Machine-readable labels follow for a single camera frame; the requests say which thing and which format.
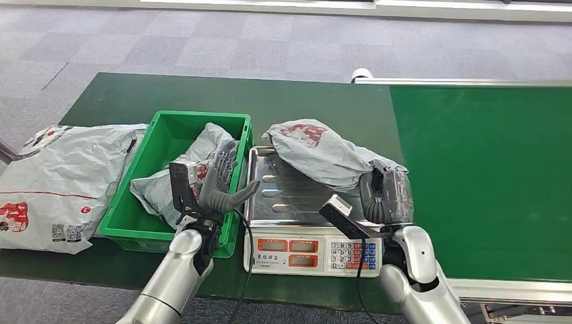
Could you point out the aluminium conveyor frame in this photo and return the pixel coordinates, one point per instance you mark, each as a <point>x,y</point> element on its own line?
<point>447,82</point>

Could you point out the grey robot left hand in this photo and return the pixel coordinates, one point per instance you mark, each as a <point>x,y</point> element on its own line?
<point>216,194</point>

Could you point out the white electronic scale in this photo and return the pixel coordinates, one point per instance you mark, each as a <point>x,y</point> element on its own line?
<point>277,268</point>

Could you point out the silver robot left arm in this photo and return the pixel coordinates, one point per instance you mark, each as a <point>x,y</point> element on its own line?
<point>174,277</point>

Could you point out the large grey courier bag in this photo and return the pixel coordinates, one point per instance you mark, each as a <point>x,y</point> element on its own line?
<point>58,179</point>

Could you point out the grey parcel bag red print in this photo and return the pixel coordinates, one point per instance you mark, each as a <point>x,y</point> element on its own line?
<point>156,192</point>
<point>321,156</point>

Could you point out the green conveyor belt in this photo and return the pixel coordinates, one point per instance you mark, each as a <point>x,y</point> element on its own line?
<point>482,170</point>

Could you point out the green plastic crate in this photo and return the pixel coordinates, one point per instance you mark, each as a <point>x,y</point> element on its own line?
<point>165,134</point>

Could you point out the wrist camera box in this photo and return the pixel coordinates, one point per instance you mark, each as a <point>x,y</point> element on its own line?
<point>344,219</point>
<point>178,188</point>

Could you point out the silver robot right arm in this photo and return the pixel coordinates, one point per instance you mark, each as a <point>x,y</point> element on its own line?
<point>415,255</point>

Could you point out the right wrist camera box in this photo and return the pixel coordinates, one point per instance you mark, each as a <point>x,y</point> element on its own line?
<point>344,219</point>

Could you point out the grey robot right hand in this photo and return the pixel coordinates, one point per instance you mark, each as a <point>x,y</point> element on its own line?
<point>397,196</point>

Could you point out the steel scale tray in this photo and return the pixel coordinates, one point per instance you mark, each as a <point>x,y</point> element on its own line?
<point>286,196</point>

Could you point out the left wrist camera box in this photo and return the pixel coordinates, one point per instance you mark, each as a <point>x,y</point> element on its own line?
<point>178,188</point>

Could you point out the dark green table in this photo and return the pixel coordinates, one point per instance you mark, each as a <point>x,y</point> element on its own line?
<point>290,103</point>

